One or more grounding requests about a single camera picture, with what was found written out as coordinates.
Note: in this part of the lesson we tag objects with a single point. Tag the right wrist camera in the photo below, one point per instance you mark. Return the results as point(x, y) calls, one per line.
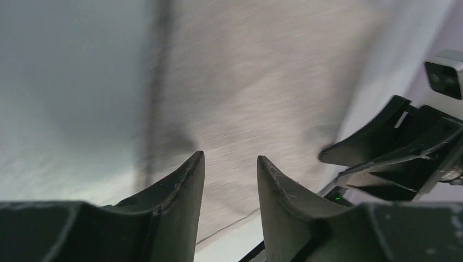
point(444, 73)

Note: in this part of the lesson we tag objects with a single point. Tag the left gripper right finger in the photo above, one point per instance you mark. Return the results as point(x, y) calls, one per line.
point(299, 225)

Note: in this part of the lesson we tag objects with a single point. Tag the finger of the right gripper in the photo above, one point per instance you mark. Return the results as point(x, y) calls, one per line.
point(372, 140)
point(379, 178)

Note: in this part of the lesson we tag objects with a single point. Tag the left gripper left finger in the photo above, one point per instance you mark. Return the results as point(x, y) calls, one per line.
point(160, 223)

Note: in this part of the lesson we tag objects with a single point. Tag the grey cloth napkin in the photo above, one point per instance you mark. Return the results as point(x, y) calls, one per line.
point(238, 79)

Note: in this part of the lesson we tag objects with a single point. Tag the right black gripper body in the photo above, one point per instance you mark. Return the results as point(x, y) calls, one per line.
point(434, 123)

